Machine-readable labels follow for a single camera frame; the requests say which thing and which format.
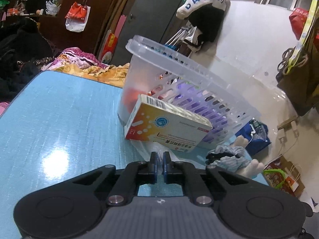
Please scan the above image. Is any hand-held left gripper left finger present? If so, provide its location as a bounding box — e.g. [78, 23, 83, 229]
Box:
[50, 151, 158, 207]

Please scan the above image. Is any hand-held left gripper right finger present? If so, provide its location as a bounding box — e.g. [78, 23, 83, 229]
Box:
[163, 151, 273, 207]

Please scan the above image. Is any clear plastic bag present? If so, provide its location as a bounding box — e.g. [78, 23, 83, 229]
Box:
[135, 141, 208, 171]

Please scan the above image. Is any white orange medicine box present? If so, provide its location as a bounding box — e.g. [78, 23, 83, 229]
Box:
[124, 94, 214, 153]

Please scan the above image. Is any orange lid container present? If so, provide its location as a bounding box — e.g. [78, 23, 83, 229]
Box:
[122, 87, 140, 115]

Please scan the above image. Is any purple pad pack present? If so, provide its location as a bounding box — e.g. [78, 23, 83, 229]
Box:
[159, 78, 246, 142]

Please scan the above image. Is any clear plastic basket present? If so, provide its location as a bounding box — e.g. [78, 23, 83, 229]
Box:
[117, 35, 262, 150]

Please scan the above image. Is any striped cloth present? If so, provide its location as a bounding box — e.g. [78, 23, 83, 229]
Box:
[205, 145, 253, 173]

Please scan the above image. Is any white plush toy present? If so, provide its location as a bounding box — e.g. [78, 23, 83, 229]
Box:
[234, 135, 265, 178]

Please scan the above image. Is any blue tote bag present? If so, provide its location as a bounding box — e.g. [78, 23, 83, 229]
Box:
[235, 119, 271, 155]

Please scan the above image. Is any yellow blanket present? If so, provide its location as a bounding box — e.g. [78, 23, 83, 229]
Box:
[53, 63, 130, 88]

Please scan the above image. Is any blue plastic bag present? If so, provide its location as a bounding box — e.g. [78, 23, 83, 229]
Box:
[163, 43, 180, 52]

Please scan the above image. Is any red white bag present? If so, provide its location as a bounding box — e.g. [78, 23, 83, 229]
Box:
[99, 29, 118, 64]

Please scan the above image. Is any metal folding rack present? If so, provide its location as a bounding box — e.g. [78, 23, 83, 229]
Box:
[164, 26, 198, 48]

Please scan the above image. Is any white black garment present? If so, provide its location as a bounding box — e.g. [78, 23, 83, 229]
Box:
[185, 26, 208, 53]

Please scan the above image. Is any floral blanket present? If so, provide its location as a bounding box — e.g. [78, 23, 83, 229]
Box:
[41, 47, 110, 72]

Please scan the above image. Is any pink board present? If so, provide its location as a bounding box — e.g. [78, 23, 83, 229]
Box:
[113, 15, 128, 46]

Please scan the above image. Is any grey door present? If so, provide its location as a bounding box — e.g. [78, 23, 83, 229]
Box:
[131, 0, 188, 46]

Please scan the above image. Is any brown hanging bag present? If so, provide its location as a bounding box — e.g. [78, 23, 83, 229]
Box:
[276, 25, 319, 117]

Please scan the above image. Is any pink blanket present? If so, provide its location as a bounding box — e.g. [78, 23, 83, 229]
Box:
[0, 101, 12, 116]

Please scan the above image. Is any orange white plastic bag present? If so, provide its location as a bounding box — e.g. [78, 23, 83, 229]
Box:
[65, 2, 90, 33]

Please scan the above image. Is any brown wooden wardrobe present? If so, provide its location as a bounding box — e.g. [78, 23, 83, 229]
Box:
[0, 0, 126, 56]

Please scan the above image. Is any black clothes pile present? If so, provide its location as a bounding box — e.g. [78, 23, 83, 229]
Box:
[0, 17, 57, 103]

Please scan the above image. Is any red hanging bag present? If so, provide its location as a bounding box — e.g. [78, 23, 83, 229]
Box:
[289, 7, 311, 40]

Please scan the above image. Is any black monitor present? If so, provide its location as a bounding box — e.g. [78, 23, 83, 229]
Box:
[25, 0, 54, 14]

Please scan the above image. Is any wooden wall bracket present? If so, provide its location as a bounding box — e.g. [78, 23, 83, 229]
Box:
[277, 116, 300, 143]

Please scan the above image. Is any yellow green strap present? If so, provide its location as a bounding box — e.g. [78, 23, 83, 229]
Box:
[286, 0, 319, 74]

